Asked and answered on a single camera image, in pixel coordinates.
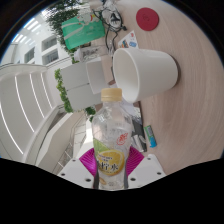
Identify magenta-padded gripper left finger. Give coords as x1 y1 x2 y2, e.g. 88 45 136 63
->
57 147 99 190

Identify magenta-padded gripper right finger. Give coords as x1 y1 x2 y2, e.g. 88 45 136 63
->
125 146 167 191

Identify clear lemon drink bottle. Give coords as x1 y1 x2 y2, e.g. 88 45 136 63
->
91 87 134 191

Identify black notebook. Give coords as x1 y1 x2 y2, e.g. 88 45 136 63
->
130 117 148 153

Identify blue green tube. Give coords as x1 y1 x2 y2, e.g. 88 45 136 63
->
143 124 158 149

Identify ceiling light strips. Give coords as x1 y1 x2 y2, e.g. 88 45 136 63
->
0 73 54 156

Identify clear pump bottle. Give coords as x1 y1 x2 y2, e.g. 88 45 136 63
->
73 46 102 63

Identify colourful sticker sheet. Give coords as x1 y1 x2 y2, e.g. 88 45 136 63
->
117 30 139 50

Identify green tote bag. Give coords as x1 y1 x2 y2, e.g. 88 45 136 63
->
61 13 106 51

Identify flat round red coaster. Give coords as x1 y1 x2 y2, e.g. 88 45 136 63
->
135 7 160 32

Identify green plant hedge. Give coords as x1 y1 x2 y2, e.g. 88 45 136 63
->
44 0 84 64

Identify tangled black cables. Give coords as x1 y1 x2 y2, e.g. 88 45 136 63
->
93 1 128 51

